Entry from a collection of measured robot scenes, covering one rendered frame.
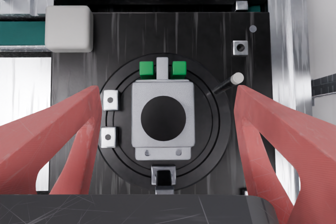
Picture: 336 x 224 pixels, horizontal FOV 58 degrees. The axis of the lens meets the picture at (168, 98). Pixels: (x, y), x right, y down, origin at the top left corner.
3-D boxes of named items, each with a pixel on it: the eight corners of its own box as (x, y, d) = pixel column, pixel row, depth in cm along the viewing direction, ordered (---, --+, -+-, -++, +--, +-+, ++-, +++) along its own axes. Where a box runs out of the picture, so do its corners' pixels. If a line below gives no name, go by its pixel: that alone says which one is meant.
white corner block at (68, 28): (96, 56, 35) (88, 47, 31) (56, 56, 35) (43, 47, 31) (97, 16, 35) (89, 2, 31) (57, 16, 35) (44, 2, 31)
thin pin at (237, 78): (221, 94, 31) (244, 82, 22) (213, 94, 31) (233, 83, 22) (220, 86, 31) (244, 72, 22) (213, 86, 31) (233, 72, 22)
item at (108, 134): (118, 146, 30) (115, 147, 28) (102, 146, 30) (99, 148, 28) (118, 126, 30) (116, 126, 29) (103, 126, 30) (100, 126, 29)
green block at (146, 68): (154, 83, 31) (153, 75, 26) (142, 83, 31) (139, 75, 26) (154, 71, 31) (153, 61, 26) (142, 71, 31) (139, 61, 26)
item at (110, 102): (120, 111, 30) (118, 110, 29) (105, 111, 30) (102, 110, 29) (120, 91, 30) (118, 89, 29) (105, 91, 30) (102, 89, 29)
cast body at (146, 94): (188, 156, 27) (197, 167, 20) (137, 156, 26) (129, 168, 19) (186, 61, 27) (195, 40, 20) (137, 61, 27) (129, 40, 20)
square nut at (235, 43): (245, 57, 33) (248, 55, 32) (231, 57, 33) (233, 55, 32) (245, 42, 33) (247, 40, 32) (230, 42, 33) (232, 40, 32)
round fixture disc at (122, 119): (230, 187, 32) (234, 191, 30) (96, 189, 31) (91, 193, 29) (226, 55, 33) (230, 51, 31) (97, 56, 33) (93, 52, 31)
